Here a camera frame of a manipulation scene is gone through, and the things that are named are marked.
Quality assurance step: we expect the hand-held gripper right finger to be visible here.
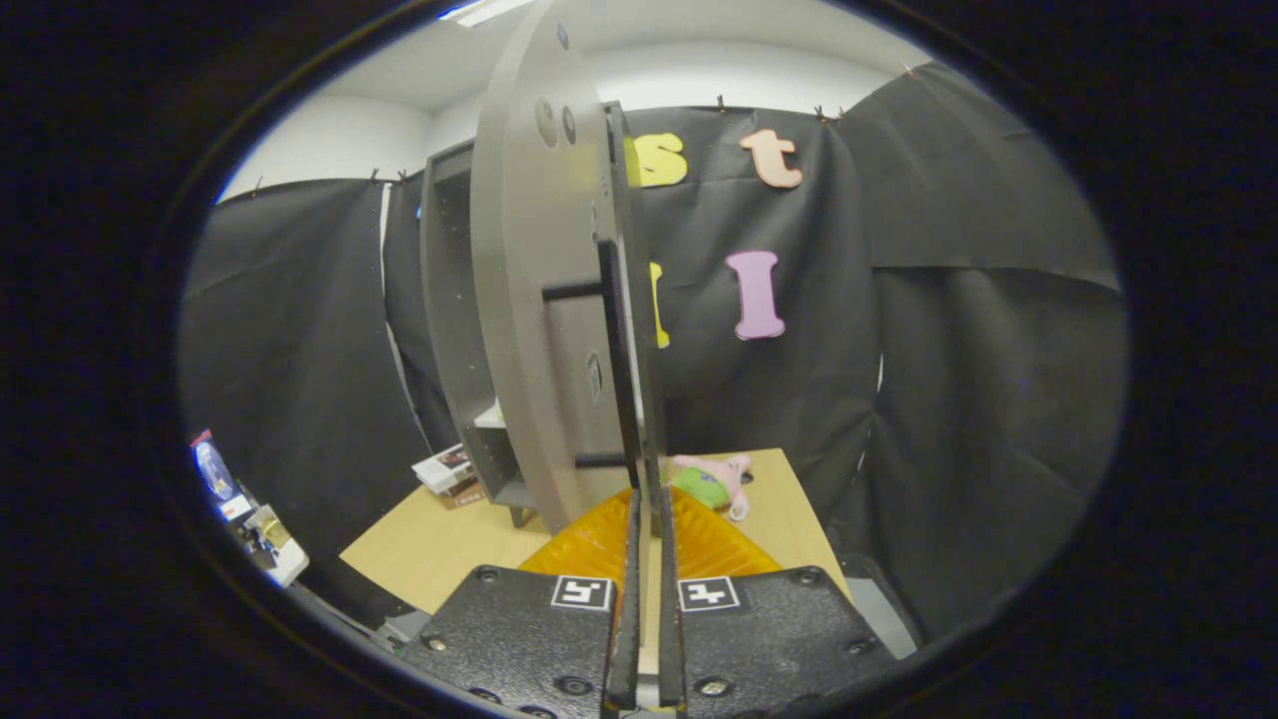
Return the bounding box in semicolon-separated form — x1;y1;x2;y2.
659;487;900;719

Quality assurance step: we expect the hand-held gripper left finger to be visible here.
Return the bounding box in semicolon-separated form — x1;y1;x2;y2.
399;487;645;719

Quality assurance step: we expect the black door handle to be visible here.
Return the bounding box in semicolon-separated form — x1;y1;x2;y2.
542;238;645;492

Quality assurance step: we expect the light grey shoe cabinet door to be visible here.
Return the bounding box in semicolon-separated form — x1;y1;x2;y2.
469;0;640;535

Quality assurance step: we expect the dark grey shoe cabinet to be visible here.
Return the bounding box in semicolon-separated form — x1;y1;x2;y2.
419;100;668;528

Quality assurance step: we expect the pink and green plush toy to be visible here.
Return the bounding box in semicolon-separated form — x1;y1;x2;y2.
667;452;752;522

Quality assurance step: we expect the white box with clutter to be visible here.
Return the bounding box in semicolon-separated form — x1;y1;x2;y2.
222;494;311;588

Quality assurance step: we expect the black backdrop cloth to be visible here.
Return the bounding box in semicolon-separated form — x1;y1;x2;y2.
180;62;1129;640

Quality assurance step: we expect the long ceiling light panel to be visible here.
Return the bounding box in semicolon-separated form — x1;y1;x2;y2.
439;0;535;28

